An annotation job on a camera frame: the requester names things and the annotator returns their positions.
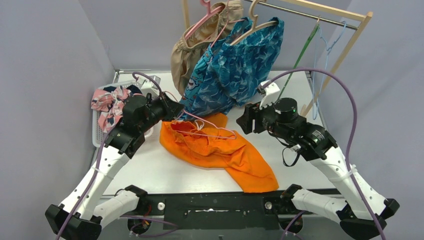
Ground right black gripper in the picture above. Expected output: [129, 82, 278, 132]
[237, 95, 292, 140]

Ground pink wire hanger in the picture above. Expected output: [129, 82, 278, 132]
[163, 91, 238, 141]

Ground navy blue shorts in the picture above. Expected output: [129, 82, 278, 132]
[103, 84, 142, 97]

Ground orange shorts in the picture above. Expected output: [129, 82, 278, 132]
[159, 113, 279, 193]

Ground pink shark print shorts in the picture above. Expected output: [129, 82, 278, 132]
[91, 89, 141, 133]

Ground white perforated plastic basket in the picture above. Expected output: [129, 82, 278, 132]
[92, 79, 138, 147]

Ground light blue wire hanger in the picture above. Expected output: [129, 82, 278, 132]
[311, 21, 347, 120]

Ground green plastic hanger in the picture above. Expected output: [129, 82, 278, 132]
[277, 16, 321, 99]

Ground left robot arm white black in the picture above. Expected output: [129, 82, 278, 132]
[45, 93, 184, 240]

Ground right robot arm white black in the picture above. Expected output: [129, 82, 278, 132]
[236, 97, 400, 240]

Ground dark blue whale shorts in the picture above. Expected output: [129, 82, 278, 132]
[183, 17, 285, 120]

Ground beige shorts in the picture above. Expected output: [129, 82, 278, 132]
[170, 2, 235, 96]

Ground light blue shark shorts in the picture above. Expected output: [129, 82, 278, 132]
[180, 17, 251, 117]

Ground thin pink hanger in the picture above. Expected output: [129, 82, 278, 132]
[210, 0, 244, 48]

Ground wooden hanger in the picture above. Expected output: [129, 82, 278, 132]
[230, 0, 279, 46]

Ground pink plastic hanger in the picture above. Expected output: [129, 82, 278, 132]
[184, 0, 225, 40]

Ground wooden clothes rack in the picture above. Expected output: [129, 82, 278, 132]
[181, 0, 374, 117]

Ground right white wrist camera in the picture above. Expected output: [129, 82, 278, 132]
[258, 80, 280, 110]

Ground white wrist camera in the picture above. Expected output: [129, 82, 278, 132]
[136, 76, 160, 99]
[258, 80, 280, 110]

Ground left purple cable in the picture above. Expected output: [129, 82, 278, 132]
[54, 71, 180, 240]

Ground purple cable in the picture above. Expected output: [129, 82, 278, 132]
[264, 67, 388, 240]
[54, 71, 180, 240]

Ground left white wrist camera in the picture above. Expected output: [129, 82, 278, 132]
[136, 76, 160, 99]

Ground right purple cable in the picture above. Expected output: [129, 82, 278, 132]
[264, 67, 388, 240]

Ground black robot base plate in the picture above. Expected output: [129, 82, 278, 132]
[130, 191, 299, 230]

